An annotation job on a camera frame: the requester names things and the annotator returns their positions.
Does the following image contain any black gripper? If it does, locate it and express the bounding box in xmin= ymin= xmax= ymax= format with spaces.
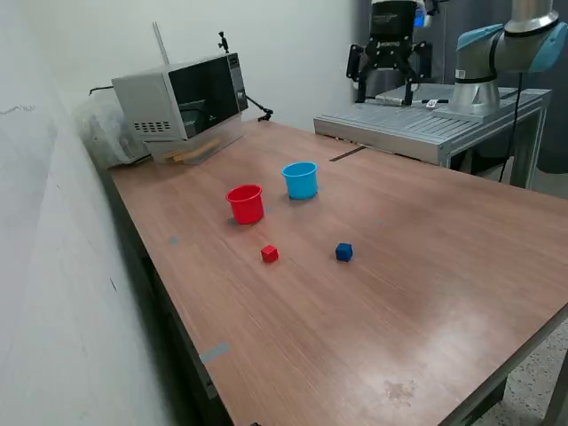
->
xmin=346 ymin=0 xmax=434 ymax=107

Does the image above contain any aluminium robot base platform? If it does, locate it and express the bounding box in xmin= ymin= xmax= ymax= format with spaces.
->
xmin=313 ymin=82 xmax=554 ymax=190

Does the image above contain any blue plastic cup bin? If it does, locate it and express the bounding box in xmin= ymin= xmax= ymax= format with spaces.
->
xmin=281 ymin=161 xmax=320 ymax=201

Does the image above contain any red plastic cup bin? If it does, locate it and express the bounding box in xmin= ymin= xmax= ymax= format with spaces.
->
xmin=225 ymin=184 xmax=265 ymax=225

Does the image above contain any black tape strip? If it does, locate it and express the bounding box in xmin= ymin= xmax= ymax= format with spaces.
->
xmin=328 ymin=146 xmax=368 ymax=163

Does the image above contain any clear acrylic microwave stand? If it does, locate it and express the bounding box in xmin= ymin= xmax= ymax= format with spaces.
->
xmin=144 ymin=119 xmax=245 ymax=166

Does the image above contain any wooden strip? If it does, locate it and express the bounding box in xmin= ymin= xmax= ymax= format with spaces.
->
xmin=172 ymin=146 xmax=212 ymax=163
xmin=163 ymin=138 xmax=222 ymax=159

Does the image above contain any white thin rod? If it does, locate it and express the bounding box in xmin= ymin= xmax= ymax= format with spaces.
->
xmin=152 ymin=20 xmax=171 ymax=67

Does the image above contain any silver microwave black door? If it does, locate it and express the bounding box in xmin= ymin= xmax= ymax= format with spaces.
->
xmin=110 ymin=51 xmax=249 ymax=144

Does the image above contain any clear plastic bag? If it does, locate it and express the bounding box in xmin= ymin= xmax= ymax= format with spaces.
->
xmin=73 ymin=95 xmax=152 ymax=170

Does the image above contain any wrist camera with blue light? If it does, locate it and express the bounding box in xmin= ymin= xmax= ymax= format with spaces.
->
xmin=414 ymin=0 xmax=440 ymax=28

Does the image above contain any black base cable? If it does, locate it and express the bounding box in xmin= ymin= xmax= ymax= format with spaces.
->
xmin=499 ymin=73 xmax=523 ymax=183

